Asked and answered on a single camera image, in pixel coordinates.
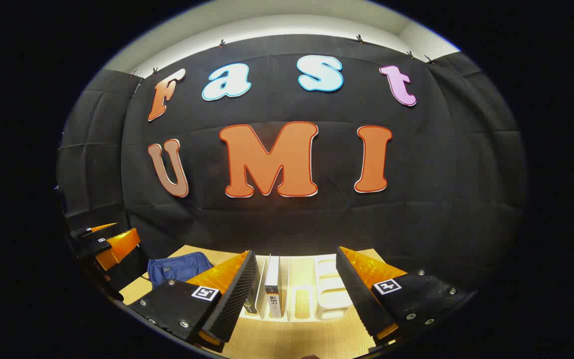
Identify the blue cover book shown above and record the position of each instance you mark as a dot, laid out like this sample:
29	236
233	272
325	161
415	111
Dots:
254	294

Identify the white bookshelf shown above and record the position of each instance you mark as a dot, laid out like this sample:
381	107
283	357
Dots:
329	294

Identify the white portrait cover book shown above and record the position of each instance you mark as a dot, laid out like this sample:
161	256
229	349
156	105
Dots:
273	284

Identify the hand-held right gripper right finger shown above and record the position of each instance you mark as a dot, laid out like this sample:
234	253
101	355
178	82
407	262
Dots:
361	299

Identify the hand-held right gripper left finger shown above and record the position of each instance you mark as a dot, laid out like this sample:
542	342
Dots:
234	304

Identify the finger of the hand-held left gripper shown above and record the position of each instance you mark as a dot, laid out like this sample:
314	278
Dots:
81	232
92	248

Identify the black backdrop cloth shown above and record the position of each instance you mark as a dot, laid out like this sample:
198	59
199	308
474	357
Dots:
317	219

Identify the blue schoolbag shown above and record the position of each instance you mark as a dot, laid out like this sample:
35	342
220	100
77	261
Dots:
177	269

